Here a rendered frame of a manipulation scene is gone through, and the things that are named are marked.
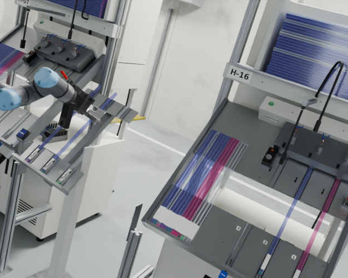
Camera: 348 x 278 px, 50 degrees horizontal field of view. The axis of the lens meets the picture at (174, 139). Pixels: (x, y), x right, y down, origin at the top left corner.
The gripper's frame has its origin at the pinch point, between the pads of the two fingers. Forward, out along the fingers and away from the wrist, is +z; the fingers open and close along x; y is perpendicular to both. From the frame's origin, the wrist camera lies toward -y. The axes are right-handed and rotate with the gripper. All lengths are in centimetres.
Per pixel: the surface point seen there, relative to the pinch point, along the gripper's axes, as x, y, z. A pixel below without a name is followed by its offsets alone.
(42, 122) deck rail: 34.9, -11.6, 10.5
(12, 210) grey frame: 30, -56, 22
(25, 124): 40.5, -16.8, 7.6
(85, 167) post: 3.3, -19.5, 18.9
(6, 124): 50, -22, 5
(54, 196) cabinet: 37, -44, 52
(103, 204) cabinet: 42, -38, 110
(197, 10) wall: 176, 229, 261
